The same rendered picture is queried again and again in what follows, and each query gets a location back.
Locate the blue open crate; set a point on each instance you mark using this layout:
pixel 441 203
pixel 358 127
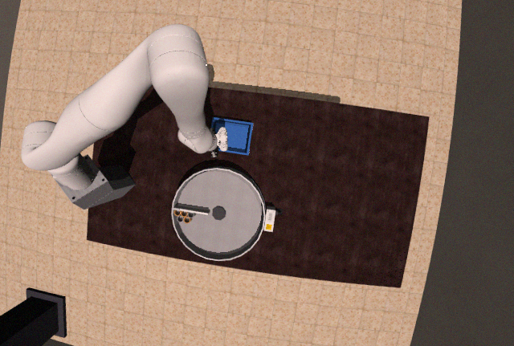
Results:
pixel 238 134

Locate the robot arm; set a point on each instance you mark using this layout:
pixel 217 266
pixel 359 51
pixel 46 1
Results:
pixel 178 72

